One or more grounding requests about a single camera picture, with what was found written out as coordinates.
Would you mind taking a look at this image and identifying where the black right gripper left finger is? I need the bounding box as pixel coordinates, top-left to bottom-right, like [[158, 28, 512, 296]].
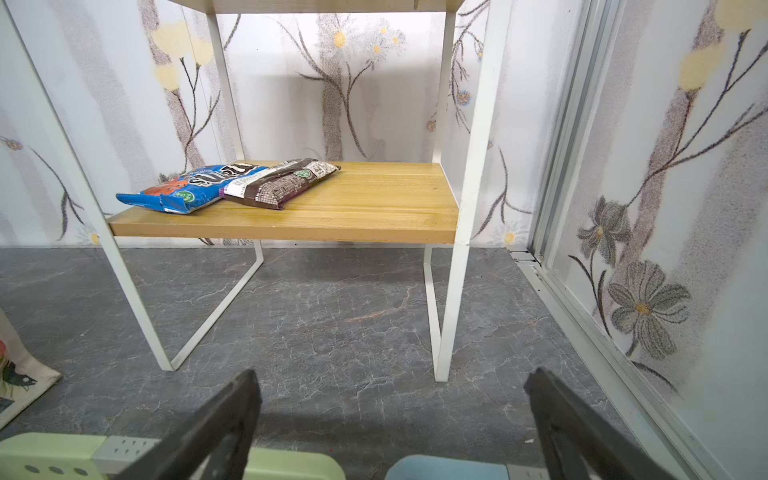
[[117, 369, 262, 479]]

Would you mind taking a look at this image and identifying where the green plastic basket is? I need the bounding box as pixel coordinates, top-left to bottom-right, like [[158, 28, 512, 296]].
[[1, 433, 345, 479]]

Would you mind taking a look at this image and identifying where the blue candy bag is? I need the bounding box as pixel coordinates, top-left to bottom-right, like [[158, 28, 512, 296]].
[[116, 162, 267, 215]]

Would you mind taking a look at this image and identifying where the brown chocolate bar pack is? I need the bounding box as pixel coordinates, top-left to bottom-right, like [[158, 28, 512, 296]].
[[220, 158, 341, 210]]

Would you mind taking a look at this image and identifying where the blue plastic basket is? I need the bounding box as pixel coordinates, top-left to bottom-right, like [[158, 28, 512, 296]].
[[384, 454, 550, 480]]

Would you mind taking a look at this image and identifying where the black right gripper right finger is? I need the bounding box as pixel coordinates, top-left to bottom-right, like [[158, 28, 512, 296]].
[[524, 368, 674, 480]]

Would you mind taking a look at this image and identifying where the white wooden two-tier shelf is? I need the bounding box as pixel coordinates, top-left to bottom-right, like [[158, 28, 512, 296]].
[[32, 1, 513, 382]]

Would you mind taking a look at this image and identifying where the cream canvas grocery bag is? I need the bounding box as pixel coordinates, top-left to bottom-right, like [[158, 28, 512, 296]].
[[0, 312, 62, 428]]

